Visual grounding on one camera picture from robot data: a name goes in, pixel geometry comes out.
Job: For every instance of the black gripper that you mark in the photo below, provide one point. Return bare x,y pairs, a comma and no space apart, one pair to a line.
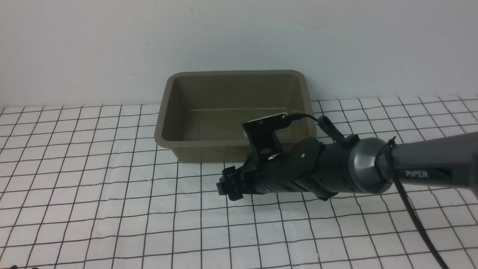
294,171

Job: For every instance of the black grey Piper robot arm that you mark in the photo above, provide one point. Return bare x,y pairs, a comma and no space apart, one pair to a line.
363,166

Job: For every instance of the olive green plastic bin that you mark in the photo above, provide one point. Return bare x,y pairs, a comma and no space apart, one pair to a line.
202,113

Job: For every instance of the white black-grid tablecloth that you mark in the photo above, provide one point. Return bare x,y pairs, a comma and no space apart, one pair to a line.
88,188

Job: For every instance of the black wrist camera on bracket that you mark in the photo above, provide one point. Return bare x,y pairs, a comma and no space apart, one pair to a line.
261,134

